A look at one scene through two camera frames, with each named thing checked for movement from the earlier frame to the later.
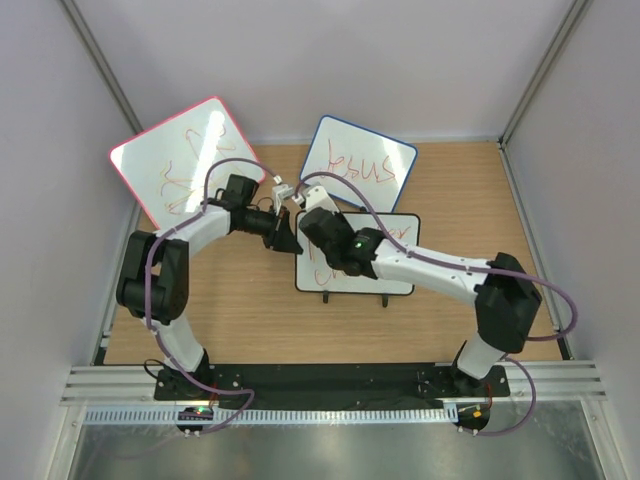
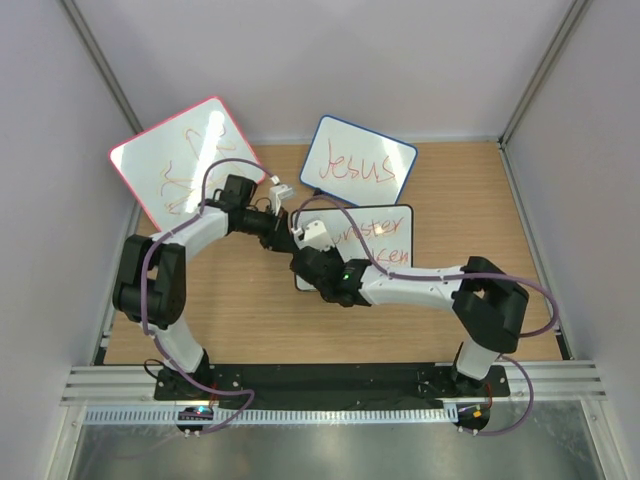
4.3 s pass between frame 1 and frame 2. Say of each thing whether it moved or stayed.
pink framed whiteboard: stayed
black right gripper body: moved
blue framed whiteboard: stayed
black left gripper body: stayed
